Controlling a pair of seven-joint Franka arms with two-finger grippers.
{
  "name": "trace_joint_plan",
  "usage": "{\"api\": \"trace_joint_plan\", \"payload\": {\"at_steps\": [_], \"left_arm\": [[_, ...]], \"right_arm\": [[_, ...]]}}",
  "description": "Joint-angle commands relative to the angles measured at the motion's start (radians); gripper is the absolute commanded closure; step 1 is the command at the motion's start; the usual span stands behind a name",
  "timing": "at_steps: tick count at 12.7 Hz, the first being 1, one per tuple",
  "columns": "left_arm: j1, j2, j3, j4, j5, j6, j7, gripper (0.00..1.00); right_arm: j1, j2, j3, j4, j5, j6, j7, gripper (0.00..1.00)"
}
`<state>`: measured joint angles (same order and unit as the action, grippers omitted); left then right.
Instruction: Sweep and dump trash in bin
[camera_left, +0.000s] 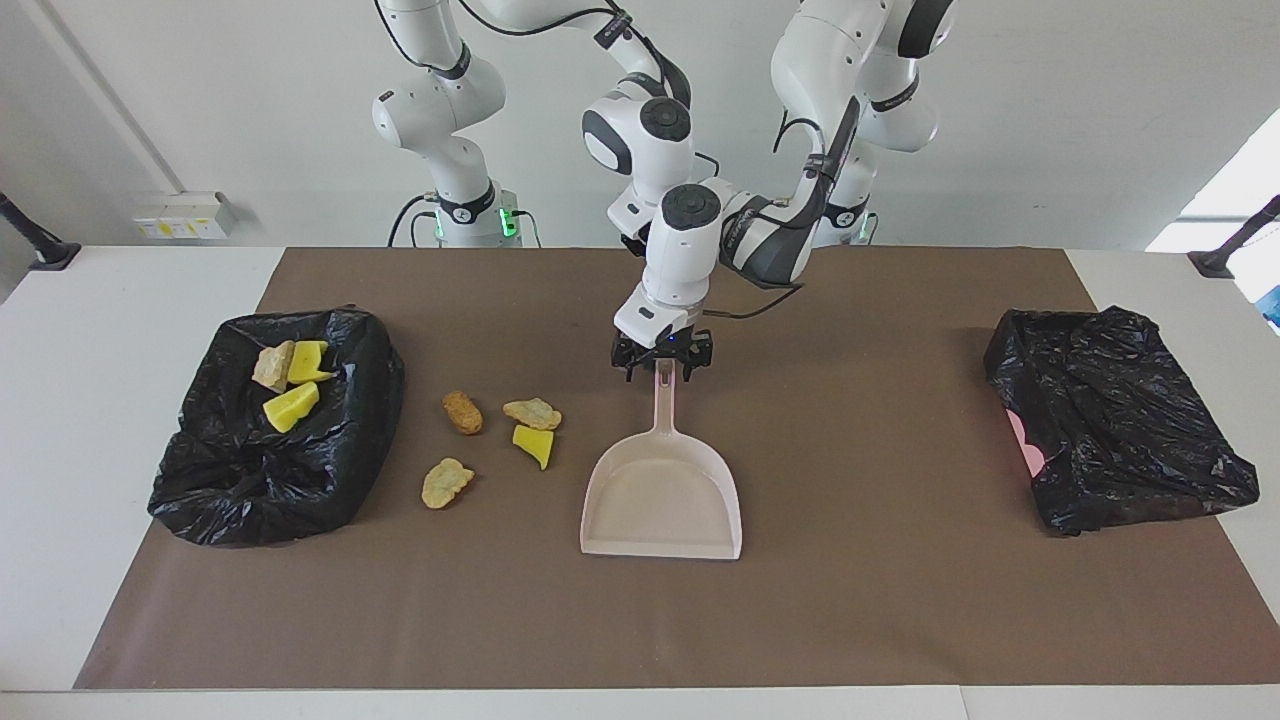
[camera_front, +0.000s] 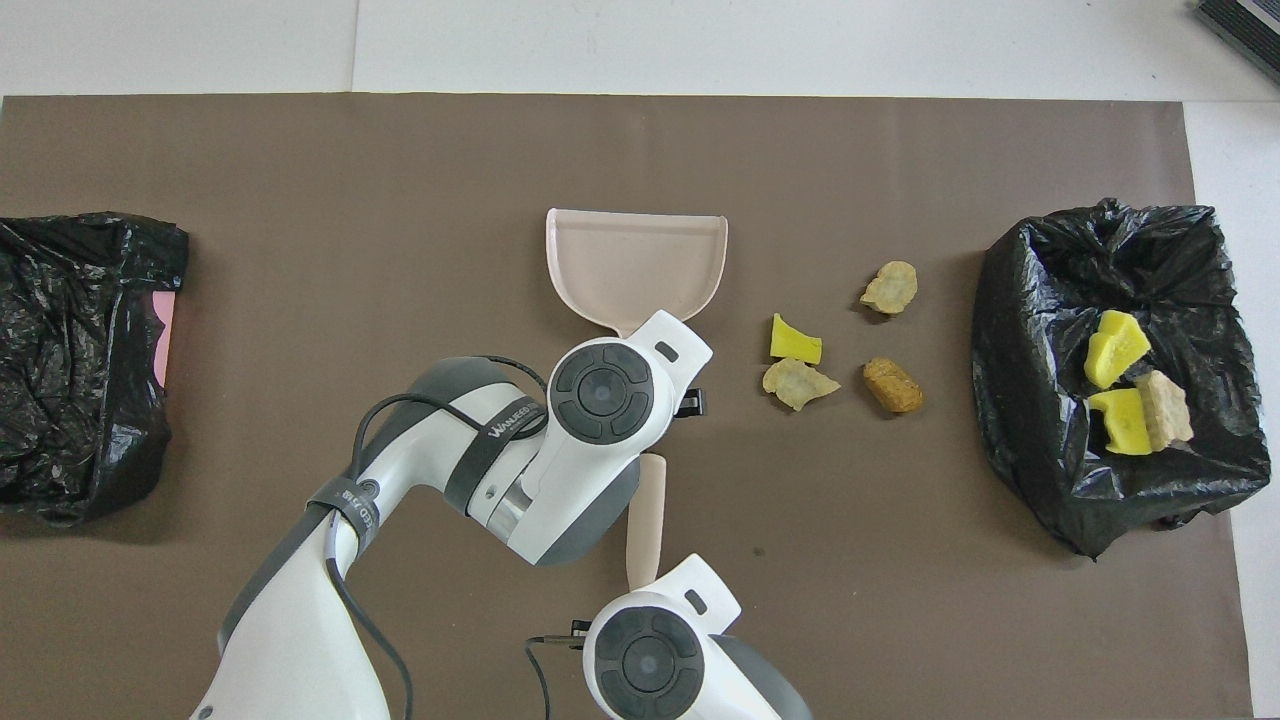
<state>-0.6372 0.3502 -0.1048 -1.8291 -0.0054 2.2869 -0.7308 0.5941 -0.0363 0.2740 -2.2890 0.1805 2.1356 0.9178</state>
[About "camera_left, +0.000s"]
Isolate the tan striped bread piece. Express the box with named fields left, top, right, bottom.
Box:
left=502, top=398, right=563, bottom=432

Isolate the small yellow sponge wedge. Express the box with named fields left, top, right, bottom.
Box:
left=512, top=425, right=556, bottom=471

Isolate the beige plastic dustpan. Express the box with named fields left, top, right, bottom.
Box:
left=580, top=362, right=743, bottom=561

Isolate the brown nugget trash piece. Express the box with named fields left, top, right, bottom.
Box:
left=442, top=391, right=484, bottom=436

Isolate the pale yellow chip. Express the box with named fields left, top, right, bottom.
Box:
left=421, top=458, right=476, bottom=510

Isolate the notched yellow sponge piece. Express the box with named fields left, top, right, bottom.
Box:
left=288, top=340, right=336, bottom=385

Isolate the oval yellow sponge piece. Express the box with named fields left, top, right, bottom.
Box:
left=262, top=381, right=321, bottom=434

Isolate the beige rock-like sponge chunk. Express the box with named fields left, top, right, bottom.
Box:
left=252, top=340, right=297, bottom=393

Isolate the left black trash bag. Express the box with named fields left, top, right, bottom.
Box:
left=147, top=306, right=407, bottom=548

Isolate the black bag on pink bin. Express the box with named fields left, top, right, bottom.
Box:
left=983, top=306, right=1261, bottom=538

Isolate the brown paper table mat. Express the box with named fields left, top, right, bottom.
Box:
left=73, top=247, right=1280, bottom=691

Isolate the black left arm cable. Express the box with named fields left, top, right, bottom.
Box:
left=708, top=110, right=833, bottom=323

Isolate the black right base cable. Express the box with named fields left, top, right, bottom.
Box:
left=388, top=195, right=441, bottom=249

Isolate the white wall power strip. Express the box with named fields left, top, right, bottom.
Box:
left=133, top=192, right=236, bottom=241

